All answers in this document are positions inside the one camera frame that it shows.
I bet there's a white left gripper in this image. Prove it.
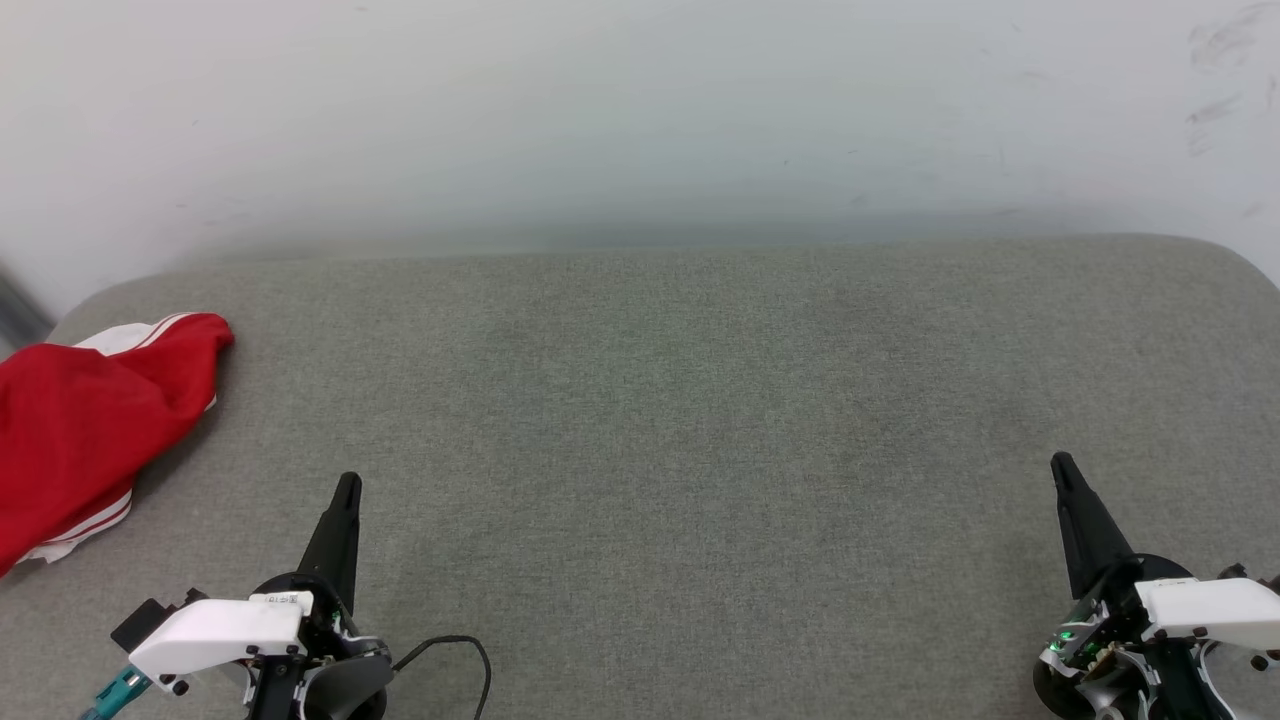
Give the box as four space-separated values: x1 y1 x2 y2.
128 472 393 720

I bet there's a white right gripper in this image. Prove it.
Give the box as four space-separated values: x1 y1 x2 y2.
1038 452 1280 720

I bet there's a red and white t-shirt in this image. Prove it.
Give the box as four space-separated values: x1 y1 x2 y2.
0 312 236 579

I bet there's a thin black cable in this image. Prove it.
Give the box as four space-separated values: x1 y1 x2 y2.
393 635 493 720

